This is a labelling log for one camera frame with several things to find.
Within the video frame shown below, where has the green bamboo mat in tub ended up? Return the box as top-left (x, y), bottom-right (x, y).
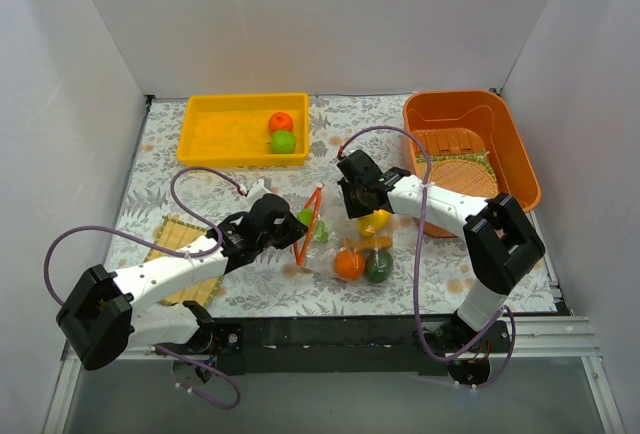
top-left (430, 151), bottom-right (497, 180)

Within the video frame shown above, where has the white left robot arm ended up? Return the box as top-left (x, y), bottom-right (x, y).
top-left (56, 193), bottom-right (307, 370)

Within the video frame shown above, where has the square bamboo mat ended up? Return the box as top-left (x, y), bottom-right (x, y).
top-left (153, 215), bottom-right (223, 308)

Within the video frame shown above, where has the green fake pepper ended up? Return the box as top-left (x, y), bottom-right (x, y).
top-left (297, 209), bottom-right (329, 244)

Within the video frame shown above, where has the orange plastic tub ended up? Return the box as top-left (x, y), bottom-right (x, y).
top-left (403, 90), bottom-right (541, 212)

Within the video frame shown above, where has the yellow fake lemon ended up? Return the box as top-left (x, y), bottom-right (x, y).
top-left (358, 209), bottom-right (392, 238)

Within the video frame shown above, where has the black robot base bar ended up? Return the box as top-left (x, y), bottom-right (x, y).
top-left (154, 314), bottom-right (511, 378)

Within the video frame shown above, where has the orange fake tangerine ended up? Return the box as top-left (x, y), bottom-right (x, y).
top-left (268, 111), bottom-right (294, 133)
top-left (333, 249), bottom-right (366, 281)

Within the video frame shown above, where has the dark green fake avocado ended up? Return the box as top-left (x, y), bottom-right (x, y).
top-left (364, 249), bottom-right (393, 284)

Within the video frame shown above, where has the yellow plastic tray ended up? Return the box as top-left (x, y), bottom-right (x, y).
top-left (176, 92), bottom-right (310, 168)

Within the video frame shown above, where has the round woven bamboo basket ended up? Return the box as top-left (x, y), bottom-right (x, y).
top-left (429, 159), bottom-right (498, 198)

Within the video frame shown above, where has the clear zip top bag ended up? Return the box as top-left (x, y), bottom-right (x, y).
top-left (293, 184), bottom-right (394, 285)

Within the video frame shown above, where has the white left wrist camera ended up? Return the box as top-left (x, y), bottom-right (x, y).
top-left (246, 178), bottom-right (271, 204)

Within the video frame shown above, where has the light green fake apple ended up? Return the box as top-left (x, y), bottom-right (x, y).
top-left (270, 130), bottom-right (297, 154)

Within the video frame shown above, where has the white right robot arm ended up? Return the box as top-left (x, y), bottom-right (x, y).
top-left (337, 150), bottom-right (545, 352)

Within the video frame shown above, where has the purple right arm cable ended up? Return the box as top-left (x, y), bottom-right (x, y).
top-left (336, 125), bottom-right (516, 386)

